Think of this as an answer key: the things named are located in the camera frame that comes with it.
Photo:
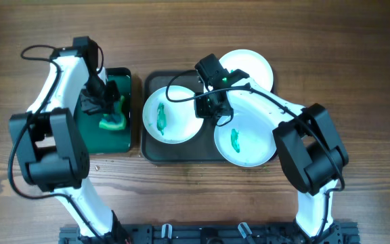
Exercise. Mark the green yellow sponge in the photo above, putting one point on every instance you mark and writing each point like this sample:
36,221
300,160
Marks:
116,120

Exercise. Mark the small black water tray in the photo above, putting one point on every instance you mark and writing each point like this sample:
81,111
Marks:
101,141

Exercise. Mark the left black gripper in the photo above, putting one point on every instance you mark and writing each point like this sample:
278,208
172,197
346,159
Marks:
112,95

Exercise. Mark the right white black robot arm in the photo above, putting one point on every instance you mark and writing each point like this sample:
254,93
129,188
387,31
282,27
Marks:
311,153

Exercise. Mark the white plate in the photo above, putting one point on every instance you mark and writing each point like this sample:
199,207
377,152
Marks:
168,119
245,140
251,63

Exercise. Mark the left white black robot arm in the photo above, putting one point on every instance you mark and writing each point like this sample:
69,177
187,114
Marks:
49,158

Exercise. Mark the large black serving tray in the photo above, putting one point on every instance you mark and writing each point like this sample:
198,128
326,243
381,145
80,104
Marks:
201,148

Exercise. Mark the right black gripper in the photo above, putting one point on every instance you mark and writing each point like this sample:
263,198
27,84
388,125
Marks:
200,110

